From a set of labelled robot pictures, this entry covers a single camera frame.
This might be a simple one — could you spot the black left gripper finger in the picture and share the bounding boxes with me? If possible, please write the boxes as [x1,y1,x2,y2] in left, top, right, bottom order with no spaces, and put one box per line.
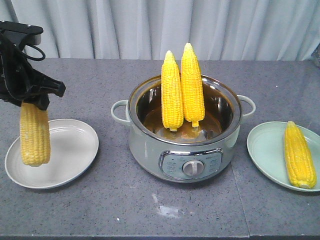
[25,69,66,98]
[19,93,50,111]

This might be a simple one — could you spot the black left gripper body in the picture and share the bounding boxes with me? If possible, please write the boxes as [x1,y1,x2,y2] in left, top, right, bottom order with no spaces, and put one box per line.
[0,21,44,106]

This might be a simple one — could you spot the yellow corn cob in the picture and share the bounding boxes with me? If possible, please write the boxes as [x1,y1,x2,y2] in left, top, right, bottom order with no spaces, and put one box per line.
[284,121,317,189]
[20,102,51,167]
[181,42,205,128]
[161,50,184,132]

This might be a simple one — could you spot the cream white plate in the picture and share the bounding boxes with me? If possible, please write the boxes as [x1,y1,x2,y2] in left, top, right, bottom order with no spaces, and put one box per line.
[4,119,99,190]

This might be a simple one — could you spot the grey white curtain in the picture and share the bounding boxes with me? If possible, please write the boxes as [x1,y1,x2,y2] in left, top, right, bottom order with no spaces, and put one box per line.
[0,0,320,61]

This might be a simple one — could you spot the green electric cooking pot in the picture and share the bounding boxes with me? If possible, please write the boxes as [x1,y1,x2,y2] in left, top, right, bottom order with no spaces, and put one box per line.
[111,76,256,183]

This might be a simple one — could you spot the light green plate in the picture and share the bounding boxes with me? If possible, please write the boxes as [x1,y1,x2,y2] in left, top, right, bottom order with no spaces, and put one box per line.
[246,121,320,193]

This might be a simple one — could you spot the white appliance at right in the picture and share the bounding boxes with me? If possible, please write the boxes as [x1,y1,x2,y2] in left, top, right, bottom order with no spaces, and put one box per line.
[311,48,320,68]

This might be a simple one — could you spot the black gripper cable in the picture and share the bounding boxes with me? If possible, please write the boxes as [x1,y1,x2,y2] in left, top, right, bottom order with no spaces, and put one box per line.
[14,43,47,62]

